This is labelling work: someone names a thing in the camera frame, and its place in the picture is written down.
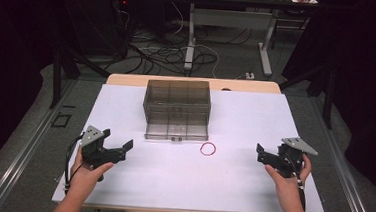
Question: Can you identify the dark curtain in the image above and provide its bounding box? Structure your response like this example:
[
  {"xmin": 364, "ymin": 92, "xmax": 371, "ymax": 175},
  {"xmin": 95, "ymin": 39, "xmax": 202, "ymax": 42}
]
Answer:
[
  {"xmin": 0, "ymin": 0, "xmax": 64, "ymax": 195},
  {"xmin": 273, "ymin": 0, "xmax": 376, "ymax": 202}
]

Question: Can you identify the person's left hand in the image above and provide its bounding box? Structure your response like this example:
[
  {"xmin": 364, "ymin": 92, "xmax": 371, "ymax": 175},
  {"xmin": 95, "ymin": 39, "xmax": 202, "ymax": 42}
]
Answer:
[{"xmin": 68, "ymin": 144, "xmax": 116, "ymax": 197}]

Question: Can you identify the red rubber band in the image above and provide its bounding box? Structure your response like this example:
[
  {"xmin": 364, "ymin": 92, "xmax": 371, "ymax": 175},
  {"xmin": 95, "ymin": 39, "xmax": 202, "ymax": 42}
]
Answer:
[{"xmin": 199, "ymin": 141, "xmax": 217, "ymax": 157}]

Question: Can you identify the black metal stand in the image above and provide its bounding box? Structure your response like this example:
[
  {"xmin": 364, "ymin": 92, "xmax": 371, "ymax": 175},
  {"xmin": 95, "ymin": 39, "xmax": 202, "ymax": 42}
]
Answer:
[
  {"xmin": 48, "ymin": 44, "xmax": 113, "ymax": 113},
  {"xmin": 275, "ymin": 56, "xmax": 339, "ymax": 130}
]

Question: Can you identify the aluminium floor rail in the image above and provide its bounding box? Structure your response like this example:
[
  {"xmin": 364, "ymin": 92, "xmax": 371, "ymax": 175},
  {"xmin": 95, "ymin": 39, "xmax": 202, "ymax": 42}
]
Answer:
[
  {"xmin": 0, "ymin": 72, "xmax": 81, "ymax": 212},
  {"xmin": 300, "ymin": 93, "xmax": 376, "ymax": 212}
]

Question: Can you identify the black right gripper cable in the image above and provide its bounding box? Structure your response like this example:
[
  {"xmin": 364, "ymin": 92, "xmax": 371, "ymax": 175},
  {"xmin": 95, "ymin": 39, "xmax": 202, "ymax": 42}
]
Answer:
[{"xmin": 287, "ymin": 156, "xmax": 311, "ymax": 212}]

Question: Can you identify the clear grey plastic drawer box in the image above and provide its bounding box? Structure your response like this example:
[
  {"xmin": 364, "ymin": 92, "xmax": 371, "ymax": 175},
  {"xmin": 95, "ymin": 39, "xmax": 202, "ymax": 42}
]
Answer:
[{"xmin": 140, "ymin": 76, "xmax": 214, "ymax": 145}]

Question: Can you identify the dark cabinet with red light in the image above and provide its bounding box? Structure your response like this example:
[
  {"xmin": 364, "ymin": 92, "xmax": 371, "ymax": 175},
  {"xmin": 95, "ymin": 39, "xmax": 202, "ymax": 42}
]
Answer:
[{"xmin": 58, "ymin": 0, "xmax": 133, "ymax": 59}]

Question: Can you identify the white table mat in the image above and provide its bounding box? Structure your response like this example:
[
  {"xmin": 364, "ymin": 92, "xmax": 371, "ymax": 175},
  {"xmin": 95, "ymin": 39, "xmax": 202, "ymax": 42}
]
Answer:
[{"xmin": 51, "ymin": 77, "xmax": 334, "ymax": 212}]

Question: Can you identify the person's right hand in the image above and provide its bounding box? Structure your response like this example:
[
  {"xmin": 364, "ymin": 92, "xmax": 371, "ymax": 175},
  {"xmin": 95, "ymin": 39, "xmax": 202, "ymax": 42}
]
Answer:
[{"xmin": 261, "ymin": 151, "xmax": 314, "ymax": 211}]

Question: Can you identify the white desk with metal legs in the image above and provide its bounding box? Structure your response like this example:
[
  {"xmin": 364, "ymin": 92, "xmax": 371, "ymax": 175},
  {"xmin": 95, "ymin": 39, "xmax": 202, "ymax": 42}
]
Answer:
[{"xmin": 163, "ymin": 0, "xmax": 322, "ymax": 81}]

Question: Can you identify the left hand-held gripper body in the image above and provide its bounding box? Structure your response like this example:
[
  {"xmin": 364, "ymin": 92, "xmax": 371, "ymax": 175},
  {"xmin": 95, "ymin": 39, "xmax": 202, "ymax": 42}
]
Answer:
[{"xmin": 77, "ymin": 124, "xmax": 122, "ymax": 184}]

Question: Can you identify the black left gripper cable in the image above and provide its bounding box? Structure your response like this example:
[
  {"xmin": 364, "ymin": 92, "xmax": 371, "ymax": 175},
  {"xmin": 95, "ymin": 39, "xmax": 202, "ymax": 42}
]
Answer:
[{"xmin": 62, "ymin": 131, "xmax": 88, "ymax": 193}]

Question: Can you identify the tangle of floor cables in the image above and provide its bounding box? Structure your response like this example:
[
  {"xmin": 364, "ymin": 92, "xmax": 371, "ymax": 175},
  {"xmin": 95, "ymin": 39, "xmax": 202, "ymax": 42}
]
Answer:
[{"xmin": 111, "ymin": 0, "xmax": 256, "ymax": 84}]

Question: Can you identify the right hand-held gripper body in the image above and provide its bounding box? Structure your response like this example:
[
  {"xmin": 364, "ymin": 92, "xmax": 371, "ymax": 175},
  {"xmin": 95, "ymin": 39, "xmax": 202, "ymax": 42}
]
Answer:
[{"xmin": 274, "ymin": 135, "xmax": 320, "ymax": 181}]

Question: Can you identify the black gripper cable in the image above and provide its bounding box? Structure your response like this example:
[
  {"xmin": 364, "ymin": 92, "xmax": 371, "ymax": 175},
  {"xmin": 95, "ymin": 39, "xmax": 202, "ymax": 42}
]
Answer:
[
  {"xmin": 287, "ymin": 156, "xmax": 311, "ymax": 212},
  {"xmin": 62, "ymin": 131, "xmax": 88, "ymax": 193}
]

